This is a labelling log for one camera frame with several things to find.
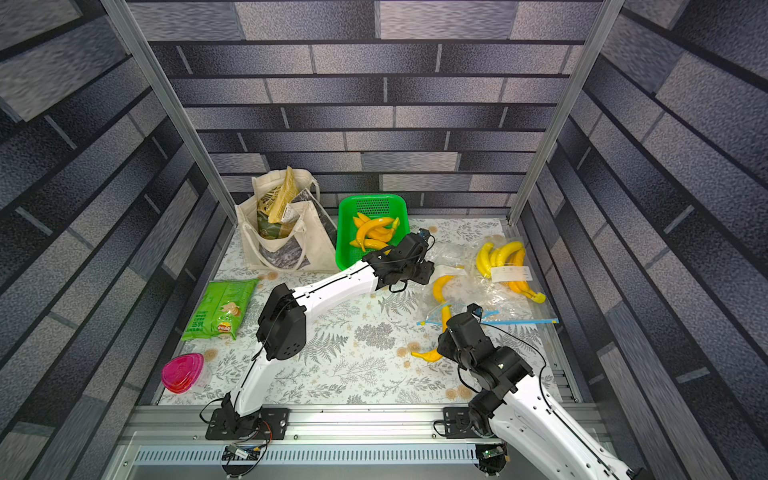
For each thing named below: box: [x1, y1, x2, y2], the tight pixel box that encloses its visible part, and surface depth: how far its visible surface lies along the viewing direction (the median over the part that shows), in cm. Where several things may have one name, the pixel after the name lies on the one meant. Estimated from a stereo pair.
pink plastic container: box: [161, 353, 204, 394], surface depth 74 cm
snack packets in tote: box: [257, 166, 301, 240], surface depth 96 cm
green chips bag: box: [182, 279, 259, 341], surface depth 90 cm
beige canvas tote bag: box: [235, 169, 339, 272], surface depth 94 cm
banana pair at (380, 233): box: [353, 212, 400, 243], surface depth 112 cm
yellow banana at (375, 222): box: [356, 217, 395, 252], surface depth 111 cm
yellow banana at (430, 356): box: [411, 349, 443, 362], surface depth 76 cm
